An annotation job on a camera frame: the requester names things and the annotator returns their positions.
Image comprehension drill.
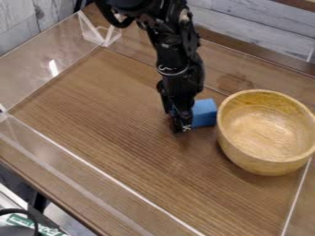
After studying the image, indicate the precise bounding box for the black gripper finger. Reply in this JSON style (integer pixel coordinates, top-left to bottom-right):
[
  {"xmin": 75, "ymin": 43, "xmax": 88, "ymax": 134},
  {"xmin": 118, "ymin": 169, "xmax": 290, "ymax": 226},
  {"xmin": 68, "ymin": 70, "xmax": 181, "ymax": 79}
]
[
  {"xmin": 169, "ymin": 110, "xmax": 181, "ymax": 133},
  {"xmin": 179, "ymin": 110, "xmax": 194, "ymax": 132}
]

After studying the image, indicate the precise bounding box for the green white label box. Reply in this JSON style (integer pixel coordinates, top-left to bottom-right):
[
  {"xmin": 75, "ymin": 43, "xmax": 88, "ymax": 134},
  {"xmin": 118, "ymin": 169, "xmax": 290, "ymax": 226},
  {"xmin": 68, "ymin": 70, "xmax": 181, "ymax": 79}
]
[{"xmin": 0, "ymin": 214, "xmax": 71, "ymax": 236}]

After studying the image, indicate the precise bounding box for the black table leg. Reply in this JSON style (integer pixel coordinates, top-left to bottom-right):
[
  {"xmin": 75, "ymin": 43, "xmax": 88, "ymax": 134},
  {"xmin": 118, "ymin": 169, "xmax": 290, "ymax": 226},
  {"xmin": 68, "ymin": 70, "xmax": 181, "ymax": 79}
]
[{"xmin": 34, "ymin": 193, "xmax": 48, "ymax": 213}]

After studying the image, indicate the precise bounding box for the clear acrylic tray wall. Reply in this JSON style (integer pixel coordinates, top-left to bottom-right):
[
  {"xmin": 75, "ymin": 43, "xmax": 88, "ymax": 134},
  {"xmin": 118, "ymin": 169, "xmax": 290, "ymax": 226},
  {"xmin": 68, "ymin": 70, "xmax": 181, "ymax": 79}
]
[{"xmin": 0, "ymin": 7, "xmax": 315, "ymax": 236}]

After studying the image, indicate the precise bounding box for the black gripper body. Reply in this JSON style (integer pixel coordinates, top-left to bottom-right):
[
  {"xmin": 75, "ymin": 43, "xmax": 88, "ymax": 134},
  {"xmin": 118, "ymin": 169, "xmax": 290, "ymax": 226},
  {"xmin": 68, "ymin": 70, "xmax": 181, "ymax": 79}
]
[{"xmin": 155, "ymin": 41, "xmax": 205, "ymax": 114}]

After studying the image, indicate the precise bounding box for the blue foam block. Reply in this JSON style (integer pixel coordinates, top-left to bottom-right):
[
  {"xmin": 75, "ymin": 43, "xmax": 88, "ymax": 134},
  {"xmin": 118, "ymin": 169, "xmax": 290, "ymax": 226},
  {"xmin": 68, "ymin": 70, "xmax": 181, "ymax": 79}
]
[{"xmin": 193, "ymin": 99, "xmax": 218, "ymax": 128}]

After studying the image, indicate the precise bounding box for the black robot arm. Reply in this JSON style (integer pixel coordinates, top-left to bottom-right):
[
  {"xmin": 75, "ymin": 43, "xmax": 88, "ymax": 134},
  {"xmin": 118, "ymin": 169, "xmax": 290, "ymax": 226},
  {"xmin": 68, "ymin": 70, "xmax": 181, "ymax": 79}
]
[{"xmin": 95, "ymin": 0, "xmax": 206, "ymax": 133}]

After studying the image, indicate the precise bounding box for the light wooden bowl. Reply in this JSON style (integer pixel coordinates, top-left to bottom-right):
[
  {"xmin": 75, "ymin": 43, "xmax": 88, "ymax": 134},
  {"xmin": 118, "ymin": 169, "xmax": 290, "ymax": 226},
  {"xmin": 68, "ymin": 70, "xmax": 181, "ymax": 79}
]
[{"xmin": 217, "ymin": 89, "xmax": 315, "ymax": 176}]

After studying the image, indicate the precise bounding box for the black cable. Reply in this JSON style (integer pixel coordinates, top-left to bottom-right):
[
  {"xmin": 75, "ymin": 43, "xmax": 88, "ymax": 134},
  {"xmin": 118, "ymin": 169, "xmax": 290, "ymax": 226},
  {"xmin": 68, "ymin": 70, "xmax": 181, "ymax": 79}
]
[{"xmin": 0, "ymin": 207, "xmax": 46, "ymax": 236}]

